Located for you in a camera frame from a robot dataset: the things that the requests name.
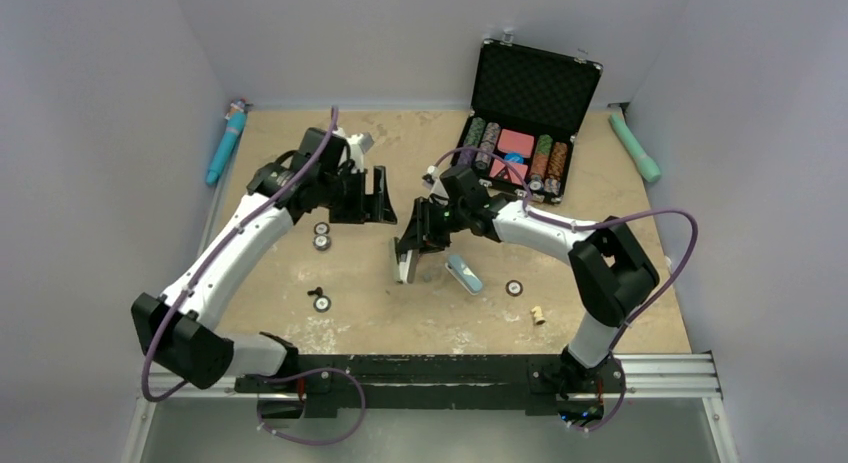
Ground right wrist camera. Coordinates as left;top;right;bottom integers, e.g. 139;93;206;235
422;166;449;205

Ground green cylindrical toy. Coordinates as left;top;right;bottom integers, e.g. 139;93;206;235
608;113;662;183

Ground black white poker chip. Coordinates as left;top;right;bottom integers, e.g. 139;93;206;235
313;296;332;313

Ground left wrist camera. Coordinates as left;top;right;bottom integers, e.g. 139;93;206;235
339;133;374;173

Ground black poker chip case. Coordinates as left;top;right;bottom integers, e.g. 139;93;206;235
450;39;604;204

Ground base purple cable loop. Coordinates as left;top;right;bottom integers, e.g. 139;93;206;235
254;369;367;448

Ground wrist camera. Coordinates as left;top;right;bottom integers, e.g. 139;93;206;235
422;166;449;205
339;133;374;173

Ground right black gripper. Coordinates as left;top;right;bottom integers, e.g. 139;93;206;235
397;196;469;256

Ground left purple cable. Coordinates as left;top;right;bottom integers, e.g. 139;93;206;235
140;105;341;404

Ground cream chess piece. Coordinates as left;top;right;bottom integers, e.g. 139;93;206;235
530;306;546;326

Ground blue cylindrical toy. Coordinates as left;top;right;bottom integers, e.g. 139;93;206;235
205;98;250;186

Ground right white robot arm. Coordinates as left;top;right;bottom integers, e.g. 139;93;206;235
391;166;659;390

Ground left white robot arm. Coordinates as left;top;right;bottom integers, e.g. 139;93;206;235
130;128;397;392

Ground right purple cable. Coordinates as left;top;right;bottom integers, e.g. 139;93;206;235
423;146;700;355

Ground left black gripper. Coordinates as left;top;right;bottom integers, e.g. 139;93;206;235
318;165;396;225

